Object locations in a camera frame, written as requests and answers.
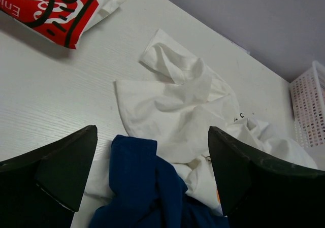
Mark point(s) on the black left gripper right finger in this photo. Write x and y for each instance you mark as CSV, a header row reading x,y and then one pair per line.
x,y
257,189

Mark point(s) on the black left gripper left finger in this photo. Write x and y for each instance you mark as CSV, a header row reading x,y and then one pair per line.
x,y
44,187

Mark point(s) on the blue t-shirt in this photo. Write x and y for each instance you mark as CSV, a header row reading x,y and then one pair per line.
x,y
148,191

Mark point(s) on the white printed t-shirt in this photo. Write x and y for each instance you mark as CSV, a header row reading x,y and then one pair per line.
x,y
178,115

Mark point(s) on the white plastic basket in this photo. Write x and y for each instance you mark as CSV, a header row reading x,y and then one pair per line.
x,y
307,96

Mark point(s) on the red and white folded t-shirt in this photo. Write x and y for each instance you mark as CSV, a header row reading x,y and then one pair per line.
x,y
61,21

